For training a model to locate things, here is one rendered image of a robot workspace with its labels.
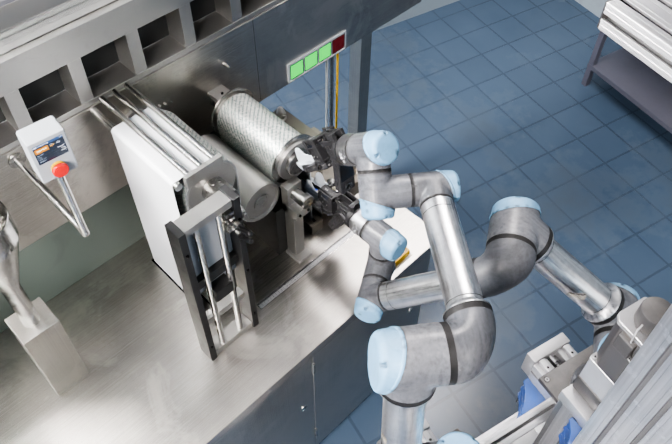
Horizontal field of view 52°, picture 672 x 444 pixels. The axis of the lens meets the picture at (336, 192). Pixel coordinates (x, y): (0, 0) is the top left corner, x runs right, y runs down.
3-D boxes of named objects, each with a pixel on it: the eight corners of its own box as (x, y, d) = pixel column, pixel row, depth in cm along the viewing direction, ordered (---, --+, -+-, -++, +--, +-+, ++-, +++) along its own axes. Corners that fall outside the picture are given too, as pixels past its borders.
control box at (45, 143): (48, 190, 126) (30, 152, 119) (32, 169, 130) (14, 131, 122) (83, 172, 129) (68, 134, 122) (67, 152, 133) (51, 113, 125)
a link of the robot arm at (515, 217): (610, 358, 184) (473, 247, 164) (610, 310, 193) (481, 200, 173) (653, 349, 175) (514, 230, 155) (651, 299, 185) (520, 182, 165)
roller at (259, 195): (246, 229, 183) (242, 200, 174) (188, 177, 195) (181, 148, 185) (281, 205, 188) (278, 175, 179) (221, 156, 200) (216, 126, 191)
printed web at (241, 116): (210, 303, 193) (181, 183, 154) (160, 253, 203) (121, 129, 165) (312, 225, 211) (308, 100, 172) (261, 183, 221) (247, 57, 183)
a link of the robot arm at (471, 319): (522, 360, 122) (456, 155, 153) (461, 368, 121) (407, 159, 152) (509, 388, 131) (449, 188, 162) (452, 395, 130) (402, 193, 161)
